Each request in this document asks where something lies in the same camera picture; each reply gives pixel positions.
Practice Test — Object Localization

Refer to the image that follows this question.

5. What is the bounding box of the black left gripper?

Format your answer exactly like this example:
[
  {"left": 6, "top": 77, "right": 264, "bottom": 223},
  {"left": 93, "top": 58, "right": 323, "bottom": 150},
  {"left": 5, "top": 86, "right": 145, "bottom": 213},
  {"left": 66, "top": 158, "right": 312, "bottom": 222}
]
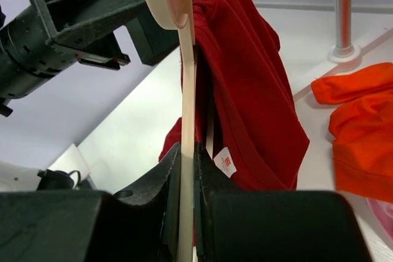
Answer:
[{"left": 30, "top": 0, "right": 179, "bottom": 69}]

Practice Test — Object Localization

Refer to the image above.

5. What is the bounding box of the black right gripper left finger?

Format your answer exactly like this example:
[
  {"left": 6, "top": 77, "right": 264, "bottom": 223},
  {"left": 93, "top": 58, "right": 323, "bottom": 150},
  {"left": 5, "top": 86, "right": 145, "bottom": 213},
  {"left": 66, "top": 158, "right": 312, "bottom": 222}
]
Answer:
[{"left": 1, "top": 144, "right": 181, "bottom": 261}]

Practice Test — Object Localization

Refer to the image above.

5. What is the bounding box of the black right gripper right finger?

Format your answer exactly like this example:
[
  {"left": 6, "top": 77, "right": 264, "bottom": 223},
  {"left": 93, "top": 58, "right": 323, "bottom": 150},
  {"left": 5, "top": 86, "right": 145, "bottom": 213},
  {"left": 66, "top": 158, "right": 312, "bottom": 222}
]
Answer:
[{"left": 194, "top": 143, "right": 372, "bottom": 261}]

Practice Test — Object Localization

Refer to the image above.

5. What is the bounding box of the beige wooden hanger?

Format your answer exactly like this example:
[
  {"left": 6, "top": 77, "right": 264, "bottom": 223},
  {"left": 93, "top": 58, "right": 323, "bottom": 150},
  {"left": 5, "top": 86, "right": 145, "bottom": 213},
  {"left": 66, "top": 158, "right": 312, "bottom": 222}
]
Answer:
[{"left": 146, "top": 0, "right": 198, "bottom": 261}]

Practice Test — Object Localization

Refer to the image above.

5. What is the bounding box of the dark red t shirt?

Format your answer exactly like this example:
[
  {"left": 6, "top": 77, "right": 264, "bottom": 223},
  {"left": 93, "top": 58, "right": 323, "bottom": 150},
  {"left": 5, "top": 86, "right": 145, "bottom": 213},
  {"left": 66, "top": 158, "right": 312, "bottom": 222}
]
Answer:
[{"left": 158, "top": 0, "right": 311, "bottom": 191}]

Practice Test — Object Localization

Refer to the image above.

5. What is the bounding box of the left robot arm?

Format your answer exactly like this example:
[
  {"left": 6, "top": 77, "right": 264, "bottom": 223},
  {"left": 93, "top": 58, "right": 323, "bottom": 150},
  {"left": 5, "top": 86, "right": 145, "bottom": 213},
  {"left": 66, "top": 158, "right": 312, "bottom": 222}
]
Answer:
[{"left": 1, "top": 0, "right": 179, "bottom": 117}]

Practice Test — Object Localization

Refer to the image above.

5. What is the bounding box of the pink t shirt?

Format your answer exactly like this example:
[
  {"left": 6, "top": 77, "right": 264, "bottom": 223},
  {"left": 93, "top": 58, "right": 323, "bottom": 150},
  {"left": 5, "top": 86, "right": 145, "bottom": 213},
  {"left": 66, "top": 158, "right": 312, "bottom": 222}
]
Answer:
[{"left": 365, "top": 198, "right": 392, "bottom": 247}]

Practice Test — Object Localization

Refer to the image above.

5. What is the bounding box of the orange t shirt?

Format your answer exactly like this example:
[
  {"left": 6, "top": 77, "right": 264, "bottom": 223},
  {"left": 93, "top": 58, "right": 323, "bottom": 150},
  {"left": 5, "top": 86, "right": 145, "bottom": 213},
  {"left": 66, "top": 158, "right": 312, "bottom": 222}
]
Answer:
[{"left": 311, "top": 62, "right": 392, "bottom": 202}]

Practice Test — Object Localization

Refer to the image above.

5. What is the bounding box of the white clothes rack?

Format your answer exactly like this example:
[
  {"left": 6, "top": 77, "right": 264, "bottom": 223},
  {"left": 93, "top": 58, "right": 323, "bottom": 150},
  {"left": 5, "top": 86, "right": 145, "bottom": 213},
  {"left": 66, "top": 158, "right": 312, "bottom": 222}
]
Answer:
[{"left": 291, "top": 0, "right": 392, "bottom": 101}]

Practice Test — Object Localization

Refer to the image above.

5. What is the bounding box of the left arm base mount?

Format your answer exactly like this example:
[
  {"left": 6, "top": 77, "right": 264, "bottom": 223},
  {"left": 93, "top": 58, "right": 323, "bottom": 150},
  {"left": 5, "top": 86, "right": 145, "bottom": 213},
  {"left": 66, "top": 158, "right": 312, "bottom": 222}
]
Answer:
[{"left": 1, "top": 162, "right": 96, "bottom": 193}]

